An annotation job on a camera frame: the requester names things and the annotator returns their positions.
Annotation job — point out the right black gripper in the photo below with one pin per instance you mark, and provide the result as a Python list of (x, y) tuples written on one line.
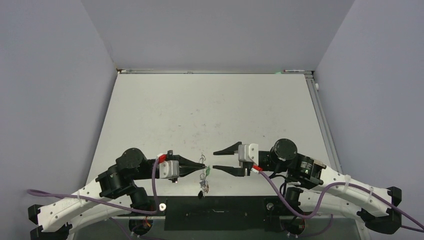
[(229, 151)]

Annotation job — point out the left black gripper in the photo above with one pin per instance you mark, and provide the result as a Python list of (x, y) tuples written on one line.
[(183, 162)]

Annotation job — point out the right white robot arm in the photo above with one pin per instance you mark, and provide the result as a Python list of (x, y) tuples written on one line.
[(307, 186)]

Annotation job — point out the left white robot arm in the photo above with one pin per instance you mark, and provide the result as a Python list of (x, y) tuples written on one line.
[(128, 186)]

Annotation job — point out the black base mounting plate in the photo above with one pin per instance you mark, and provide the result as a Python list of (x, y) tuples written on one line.
[(225, 213)]

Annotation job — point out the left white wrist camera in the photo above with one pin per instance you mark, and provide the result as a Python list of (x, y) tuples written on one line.
[(167, 167)]

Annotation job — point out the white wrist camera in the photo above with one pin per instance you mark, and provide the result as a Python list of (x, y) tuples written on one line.
[(167, 167), (248, 153)]

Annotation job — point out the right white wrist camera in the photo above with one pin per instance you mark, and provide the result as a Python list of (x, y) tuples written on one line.
[(248, 153)]

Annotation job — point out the aluminium frame rail right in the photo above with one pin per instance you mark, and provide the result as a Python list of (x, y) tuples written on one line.
[(323, 123)]

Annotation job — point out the aluminium frame rail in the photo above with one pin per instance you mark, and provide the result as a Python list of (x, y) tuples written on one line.
[(323, 123), (237, 71)]

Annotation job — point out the aluminium frame rail back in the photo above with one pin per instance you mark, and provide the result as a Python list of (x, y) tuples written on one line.
[(237, 71)]

